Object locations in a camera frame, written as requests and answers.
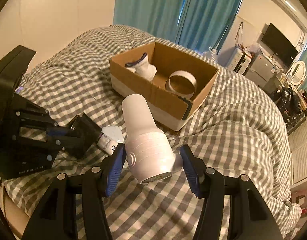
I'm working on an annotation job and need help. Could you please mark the black garbage bags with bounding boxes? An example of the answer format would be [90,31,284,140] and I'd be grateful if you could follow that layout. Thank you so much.
[276,87,307,129]

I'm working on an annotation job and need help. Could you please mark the black cylindrical lens object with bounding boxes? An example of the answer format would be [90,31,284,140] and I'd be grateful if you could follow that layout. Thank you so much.
[66,113,102,159]

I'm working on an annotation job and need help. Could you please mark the white hair dryer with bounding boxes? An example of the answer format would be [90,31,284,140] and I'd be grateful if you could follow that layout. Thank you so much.
[122,94,183,184]

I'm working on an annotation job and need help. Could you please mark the brown cardboard box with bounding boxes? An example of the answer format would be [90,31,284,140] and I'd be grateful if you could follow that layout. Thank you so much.
[110,42,218,131]

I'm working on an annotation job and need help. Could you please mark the white blue-cuffed sock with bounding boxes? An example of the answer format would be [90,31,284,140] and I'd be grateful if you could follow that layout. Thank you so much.
[125,53,157,81]

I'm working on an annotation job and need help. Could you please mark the white earbuds case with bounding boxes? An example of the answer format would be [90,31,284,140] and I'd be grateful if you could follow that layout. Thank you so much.
[102,126,124,143]

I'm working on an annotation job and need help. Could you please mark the clear water jug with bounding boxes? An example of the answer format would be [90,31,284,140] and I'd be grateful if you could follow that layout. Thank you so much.
[203,47,217,62]

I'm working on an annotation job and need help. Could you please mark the white tube with label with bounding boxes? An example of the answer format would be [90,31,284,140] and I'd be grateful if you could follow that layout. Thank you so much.
[96,133,118,155]

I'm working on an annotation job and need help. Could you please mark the white air conditioner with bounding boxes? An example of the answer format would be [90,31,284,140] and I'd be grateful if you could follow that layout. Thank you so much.
[272,0,307,33]

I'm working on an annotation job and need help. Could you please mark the white tape roll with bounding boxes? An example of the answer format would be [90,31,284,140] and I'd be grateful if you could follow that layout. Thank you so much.
[165,70,197,99]

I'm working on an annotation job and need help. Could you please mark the black wall television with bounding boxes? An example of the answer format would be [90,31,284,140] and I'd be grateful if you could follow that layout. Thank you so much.
[261,23,298,67]

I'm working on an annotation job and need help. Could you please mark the grey mini fridge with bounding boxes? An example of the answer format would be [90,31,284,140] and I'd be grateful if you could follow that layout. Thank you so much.
[244,53,274,88]

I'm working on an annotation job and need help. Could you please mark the white oval vanity mirror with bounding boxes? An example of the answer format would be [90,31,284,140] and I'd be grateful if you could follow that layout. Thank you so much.
[290,61,306,86]

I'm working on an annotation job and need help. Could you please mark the white suitcase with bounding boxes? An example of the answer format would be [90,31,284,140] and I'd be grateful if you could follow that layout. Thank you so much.
[226,44,252,74]

